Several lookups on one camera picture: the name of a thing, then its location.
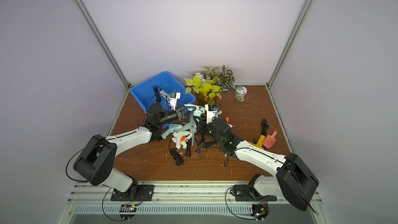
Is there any white light-blue glue gun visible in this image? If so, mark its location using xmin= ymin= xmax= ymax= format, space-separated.
xmin=160 ymin=90 xmax=171 ymax=101

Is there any yellow glue gun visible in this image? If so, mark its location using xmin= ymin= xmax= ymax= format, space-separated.
xmin=251 ymin=135 xmax=265 ymax=149

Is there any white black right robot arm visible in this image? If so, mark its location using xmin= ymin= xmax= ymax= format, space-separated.
xmin=205 ymin=119 xmax=319 ymax=211

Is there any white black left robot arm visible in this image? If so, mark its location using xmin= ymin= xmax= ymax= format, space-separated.
xmin=73 ymin=103 xmax=205 ymax=199

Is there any long mint glue gun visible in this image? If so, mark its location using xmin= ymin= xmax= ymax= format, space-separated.
xmin=181 ymin=116 xmax=197 ymax=140

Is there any white orange glue gun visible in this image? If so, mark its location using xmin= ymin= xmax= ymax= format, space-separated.
xmin=172 ymin=131 xmax=192 ymax=150

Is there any blue plastic storage box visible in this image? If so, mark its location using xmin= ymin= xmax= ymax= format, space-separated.
xmin=130 ymin=72 xmax=196 ymax=112

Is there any green leafy potted plant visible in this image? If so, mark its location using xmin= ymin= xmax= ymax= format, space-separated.
xmin=184 ymin=67 xmax=222 ymax=106

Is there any striped dark leaf plant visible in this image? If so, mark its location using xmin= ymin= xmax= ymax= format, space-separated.
xmin=217 ymin=66 xmax=236 ymax=92

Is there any small clear glass jar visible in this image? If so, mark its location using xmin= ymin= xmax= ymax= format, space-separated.
xmin=234 ymin=86 xmax=248 ymax=102

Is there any pink plastic scoop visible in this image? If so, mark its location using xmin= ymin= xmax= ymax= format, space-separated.
xmin=262 ymin=131 xmax=278 ymax=149

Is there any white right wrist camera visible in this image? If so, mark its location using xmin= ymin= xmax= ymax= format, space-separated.
xmin=205 ymin=104 xmax=222 ymax=124

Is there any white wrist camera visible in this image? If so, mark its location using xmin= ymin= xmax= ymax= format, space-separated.
xmin=170 ymin=92 xmax=181 ymax=110
xmin=205 ymin=104 xmax=222 ymax=124

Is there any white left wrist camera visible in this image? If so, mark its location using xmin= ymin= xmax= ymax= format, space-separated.
xmin=170 ymin=92 xmax=181 ymax=110

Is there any black coiled power cable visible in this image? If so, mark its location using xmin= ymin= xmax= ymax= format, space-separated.
xmin=168 ymin=138 xmax=184 ymax=167

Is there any black cable bundle right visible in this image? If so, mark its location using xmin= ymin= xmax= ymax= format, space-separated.
xmin=260 ymin=118 xmax=270 ymax=136

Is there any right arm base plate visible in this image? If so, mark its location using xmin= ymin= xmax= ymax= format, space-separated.
xmin=230 ymin=185 xmax=277 ymax=202

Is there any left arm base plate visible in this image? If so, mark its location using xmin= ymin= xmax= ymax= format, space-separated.
xmin=111 ymin=185 xmax=155 ymax=202

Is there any aluminium front rail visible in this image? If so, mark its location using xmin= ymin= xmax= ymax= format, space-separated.
xmin=66 ymin=180 xmax=322 ymax=215

